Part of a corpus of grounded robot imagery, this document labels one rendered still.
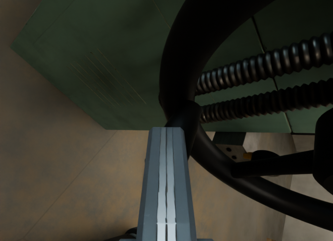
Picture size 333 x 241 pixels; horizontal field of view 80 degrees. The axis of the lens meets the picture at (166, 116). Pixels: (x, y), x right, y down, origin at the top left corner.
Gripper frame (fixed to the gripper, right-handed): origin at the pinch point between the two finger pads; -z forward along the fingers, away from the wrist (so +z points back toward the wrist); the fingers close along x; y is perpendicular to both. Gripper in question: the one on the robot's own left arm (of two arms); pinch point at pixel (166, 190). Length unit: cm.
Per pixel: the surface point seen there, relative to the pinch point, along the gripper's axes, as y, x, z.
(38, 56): -17, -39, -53
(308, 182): -273, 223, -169
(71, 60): -15, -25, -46
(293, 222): -291, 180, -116
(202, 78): -2.6, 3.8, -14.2
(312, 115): -13.8, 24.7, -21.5
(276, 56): 1.3, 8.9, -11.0
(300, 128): -17.8, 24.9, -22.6
